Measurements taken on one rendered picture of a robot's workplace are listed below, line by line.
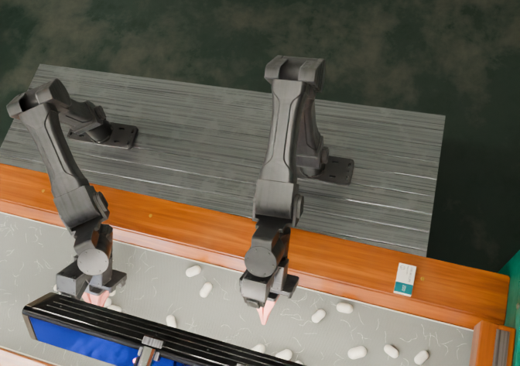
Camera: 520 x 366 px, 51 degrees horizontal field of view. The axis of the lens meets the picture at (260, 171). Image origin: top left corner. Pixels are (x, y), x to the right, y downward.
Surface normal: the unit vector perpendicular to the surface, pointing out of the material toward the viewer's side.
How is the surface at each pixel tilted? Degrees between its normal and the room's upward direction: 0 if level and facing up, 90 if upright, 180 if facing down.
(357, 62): 0
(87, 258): 48
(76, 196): 24
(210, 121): 0
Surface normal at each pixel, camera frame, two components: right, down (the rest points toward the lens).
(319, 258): -0.17, -0.40
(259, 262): -0.26, 0.29
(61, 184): 0.00, -0.03
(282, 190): -0.23, -0.05
